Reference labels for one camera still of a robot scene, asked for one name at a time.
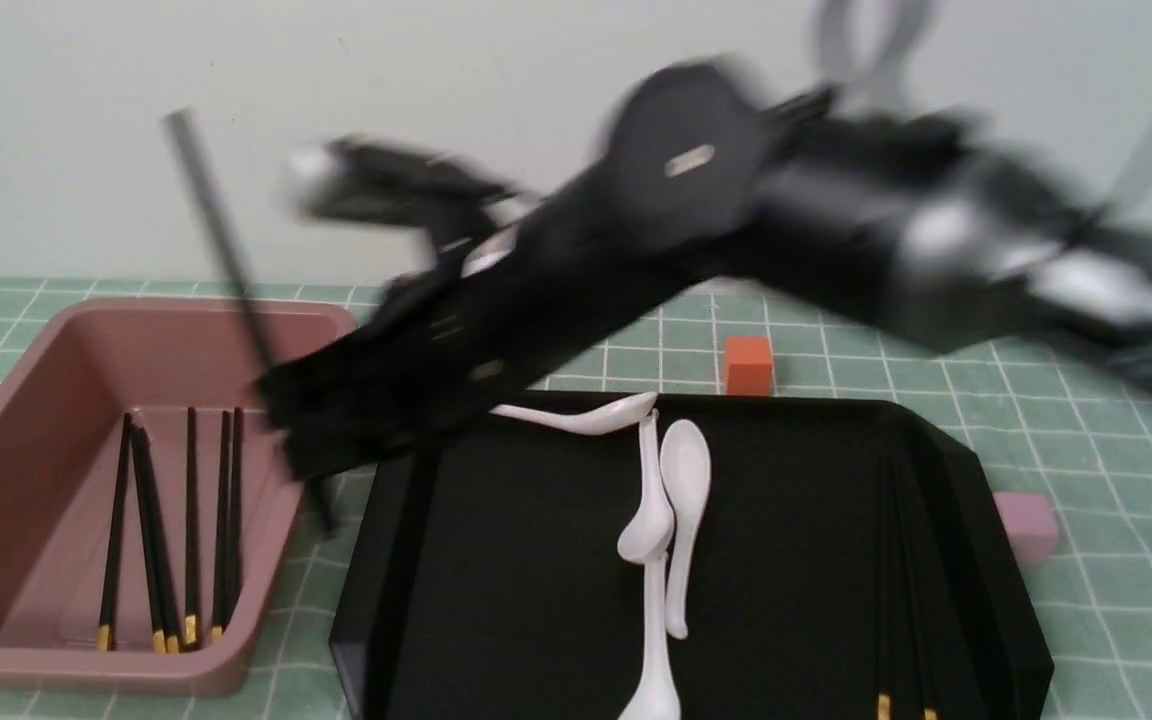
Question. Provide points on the pink foam cube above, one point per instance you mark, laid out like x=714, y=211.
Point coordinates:
x=1030, y=524

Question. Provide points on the orange foam cube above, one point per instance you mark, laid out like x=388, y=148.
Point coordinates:
x=748, y=364

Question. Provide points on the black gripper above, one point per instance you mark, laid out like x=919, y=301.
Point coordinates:
x=672, y=186

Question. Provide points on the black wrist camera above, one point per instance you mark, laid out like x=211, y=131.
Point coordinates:
x=353, y=179

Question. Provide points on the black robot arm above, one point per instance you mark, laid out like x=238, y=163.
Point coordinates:
x=904, y=225

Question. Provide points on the black chopstick gold band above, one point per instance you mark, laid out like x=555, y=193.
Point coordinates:
x=883, y=592
x=927, y=695

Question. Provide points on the black plastic tray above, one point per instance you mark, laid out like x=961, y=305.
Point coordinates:
x=485, y=581

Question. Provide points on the pink plastic bin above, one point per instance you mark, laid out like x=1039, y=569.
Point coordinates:
x=61, y=411

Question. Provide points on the black chopstick gold band right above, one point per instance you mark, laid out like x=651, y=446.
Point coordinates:
x=927, y=695

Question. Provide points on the black chopstick in bin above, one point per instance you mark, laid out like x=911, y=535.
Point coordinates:
x=112, y=577
x=219, y=611
x=162, y=603
x=191, y=627
x=235, y=508

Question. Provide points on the white ceramic spoon upright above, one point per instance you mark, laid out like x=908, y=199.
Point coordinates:
x=686, y=470

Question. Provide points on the white ceramic spoon lower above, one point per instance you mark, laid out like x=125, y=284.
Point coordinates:
x=655, y=696

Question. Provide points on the white ceramic spoon top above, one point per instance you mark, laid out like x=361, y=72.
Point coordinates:
x=616, y=415

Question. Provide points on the white ceramic spoon middle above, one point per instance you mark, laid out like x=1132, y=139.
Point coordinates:
x=648, y=534

